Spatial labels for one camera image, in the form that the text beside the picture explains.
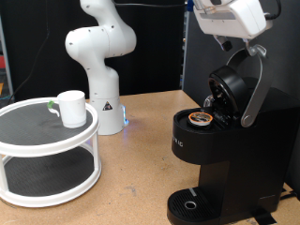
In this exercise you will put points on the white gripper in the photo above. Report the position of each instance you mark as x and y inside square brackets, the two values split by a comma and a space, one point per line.
[237, 23]

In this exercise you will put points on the orange-rimmed white coffee pod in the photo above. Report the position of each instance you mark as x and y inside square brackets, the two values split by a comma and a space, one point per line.
[200, 118]

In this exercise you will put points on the black Keurig coffee machine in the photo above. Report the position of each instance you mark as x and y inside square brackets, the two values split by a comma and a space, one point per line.
[243, 162]

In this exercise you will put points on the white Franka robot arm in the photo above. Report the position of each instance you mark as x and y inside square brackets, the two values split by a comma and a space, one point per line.
[103, 78]

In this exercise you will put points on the black tape strip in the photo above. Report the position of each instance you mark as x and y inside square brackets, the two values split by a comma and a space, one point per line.
[264, 218]

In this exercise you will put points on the white mug with green tape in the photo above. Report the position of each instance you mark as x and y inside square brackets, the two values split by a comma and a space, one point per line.
[73, 109]

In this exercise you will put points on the white two-tier turntable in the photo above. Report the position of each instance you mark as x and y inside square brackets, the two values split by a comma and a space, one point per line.
[47, 150]

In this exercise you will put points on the red background object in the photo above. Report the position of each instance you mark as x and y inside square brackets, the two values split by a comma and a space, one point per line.
[2, 61]

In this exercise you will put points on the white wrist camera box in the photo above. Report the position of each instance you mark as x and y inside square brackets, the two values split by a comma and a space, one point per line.
[206, 3]

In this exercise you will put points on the grey metal frame post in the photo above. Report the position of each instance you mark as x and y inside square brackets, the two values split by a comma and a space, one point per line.
[7, 72]

